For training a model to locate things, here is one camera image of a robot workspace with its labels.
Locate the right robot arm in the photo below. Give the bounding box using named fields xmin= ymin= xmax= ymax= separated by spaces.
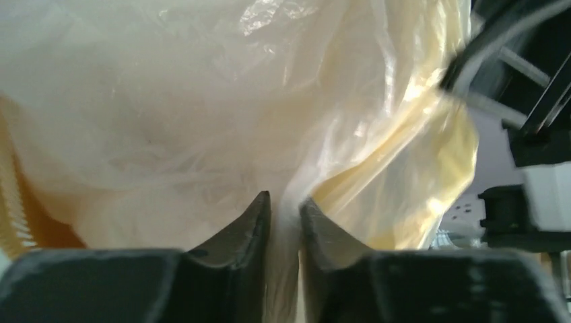
xmin=440 ymin=1 xmax=570 ymax=274

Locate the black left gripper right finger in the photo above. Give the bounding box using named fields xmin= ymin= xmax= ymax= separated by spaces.
xmin=300 ymin=201 xmax=570 ymax=322

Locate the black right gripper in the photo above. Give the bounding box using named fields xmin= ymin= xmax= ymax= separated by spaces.
xmin=440 ymin=1 xmax=570 ymax=168

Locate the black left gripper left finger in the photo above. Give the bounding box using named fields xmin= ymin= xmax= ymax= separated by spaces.
xmin=1 ymin=191 xmax=271 ymax=322

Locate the translucent cream trash bag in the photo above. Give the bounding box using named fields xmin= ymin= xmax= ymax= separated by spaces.
xmin=1 ymin=1 xmax=478 ymax=322

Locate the orange plastic trash bin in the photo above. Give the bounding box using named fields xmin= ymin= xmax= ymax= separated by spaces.
xmin=1 ymin=117 xmax=86 ymax=260

